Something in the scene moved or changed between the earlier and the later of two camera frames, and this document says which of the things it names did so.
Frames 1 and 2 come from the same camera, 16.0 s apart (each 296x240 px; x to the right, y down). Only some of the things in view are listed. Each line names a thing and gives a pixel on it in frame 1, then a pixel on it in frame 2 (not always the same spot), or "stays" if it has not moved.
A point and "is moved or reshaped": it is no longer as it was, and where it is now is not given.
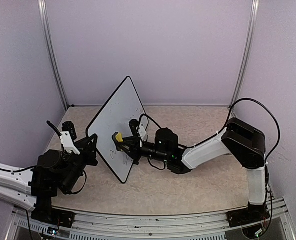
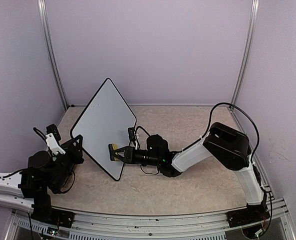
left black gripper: [88, 151] to [76, 152]
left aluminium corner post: [46, 25] stays
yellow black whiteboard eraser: [117, 137] to [112, 147]
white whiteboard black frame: [125, 104] is moved or reshaped
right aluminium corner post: [252, 30] stays
